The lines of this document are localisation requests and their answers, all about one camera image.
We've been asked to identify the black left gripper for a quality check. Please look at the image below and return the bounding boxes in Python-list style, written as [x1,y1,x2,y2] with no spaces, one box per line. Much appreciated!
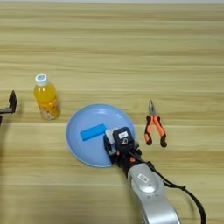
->
[0,89,18,127]

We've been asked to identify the orange juice bottle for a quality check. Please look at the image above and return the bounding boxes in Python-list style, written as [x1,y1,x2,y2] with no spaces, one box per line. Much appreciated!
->
[32,73,61,121]

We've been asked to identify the light blue round plate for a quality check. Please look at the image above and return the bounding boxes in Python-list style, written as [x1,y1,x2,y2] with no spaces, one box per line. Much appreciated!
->
[66,102,137,168]

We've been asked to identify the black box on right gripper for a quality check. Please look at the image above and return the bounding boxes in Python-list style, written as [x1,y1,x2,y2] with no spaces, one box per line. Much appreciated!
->
[112,126,136,148]

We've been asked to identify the blue rectangular block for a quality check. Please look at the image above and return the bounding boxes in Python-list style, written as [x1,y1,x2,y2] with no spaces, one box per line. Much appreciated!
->
[80,122,108,142]

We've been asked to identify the orange black needle-nose pliers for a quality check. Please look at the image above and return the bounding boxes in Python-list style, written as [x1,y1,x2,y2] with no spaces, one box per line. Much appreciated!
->
[143,99,169,148]

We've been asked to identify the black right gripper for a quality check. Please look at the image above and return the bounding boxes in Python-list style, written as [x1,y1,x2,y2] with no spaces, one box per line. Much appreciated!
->
[102,135,144,177]

